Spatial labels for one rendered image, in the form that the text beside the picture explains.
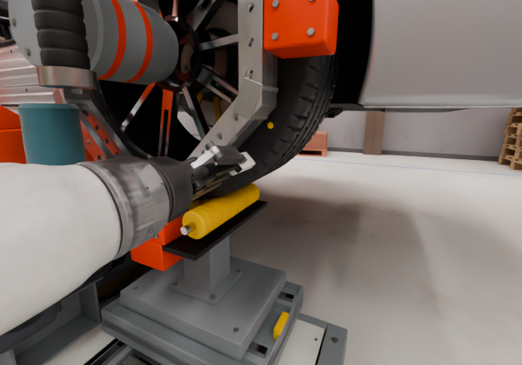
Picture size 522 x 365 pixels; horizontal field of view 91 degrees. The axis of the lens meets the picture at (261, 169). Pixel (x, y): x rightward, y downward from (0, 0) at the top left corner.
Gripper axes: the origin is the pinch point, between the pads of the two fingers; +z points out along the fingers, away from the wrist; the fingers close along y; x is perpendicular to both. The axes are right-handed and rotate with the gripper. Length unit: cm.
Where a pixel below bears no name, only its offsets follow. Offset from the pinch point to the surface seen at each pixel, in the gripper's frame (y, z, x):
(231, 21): 11.2, 22.7, 32.8
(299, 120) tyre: 11.2, 6.7, -0.9
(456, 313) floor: -7, 67, -84
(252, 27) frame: 17.4, -3.0, 11.5
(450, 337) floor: -10, 53, -81
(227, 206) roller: -13.0, 6.4, -3.4
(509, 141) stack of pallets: 114, 458, -158
